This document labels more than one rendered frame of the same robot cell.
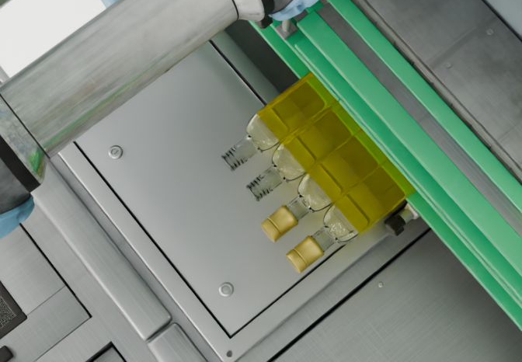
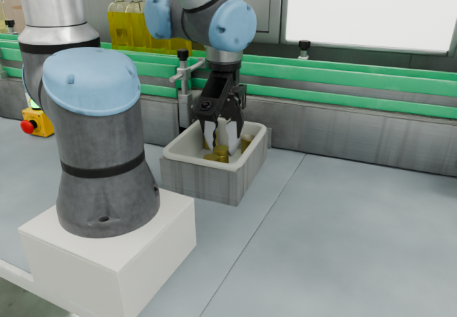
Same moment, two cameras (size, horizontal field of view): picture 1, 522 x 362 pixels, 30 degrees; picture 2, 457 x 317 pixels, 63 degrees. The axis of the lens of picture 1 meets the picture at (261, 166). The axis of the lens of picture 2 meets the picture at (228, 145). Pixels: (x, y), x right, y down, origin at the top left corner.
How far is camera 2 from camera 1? 0.96 m
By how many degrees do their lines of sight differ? 36
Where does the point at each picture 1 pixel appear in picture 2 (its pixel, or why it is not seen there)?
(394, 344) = not seen: outside the picture
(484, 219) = not seen: hidden behind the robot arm
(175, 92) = not seen: outside the picture
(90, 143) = not seen: outside the picture
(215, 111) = not seen: hidden behind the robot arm
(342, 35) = (157, 78)
